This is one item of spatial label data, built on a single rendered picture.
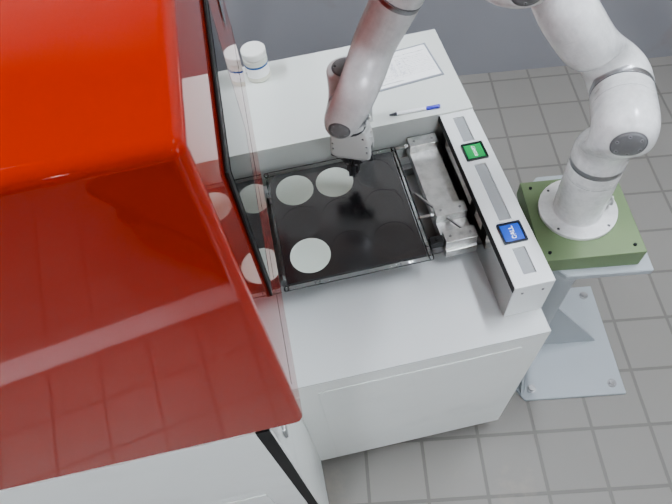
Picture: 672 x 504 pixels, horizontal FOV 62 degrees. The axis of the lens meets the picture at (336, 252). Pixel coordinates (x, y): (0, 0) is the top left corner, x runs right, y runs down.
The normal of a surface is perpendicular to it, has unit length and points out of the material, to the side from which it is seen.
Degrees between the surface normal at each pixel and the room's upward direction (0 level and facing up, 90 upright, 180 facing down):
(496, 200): 0
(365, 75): 48
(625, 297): 0
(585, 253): 2
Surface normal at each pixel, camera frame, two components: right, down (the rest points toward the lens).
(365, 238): -0.07, -0.53
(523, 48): 0.05, 0.84
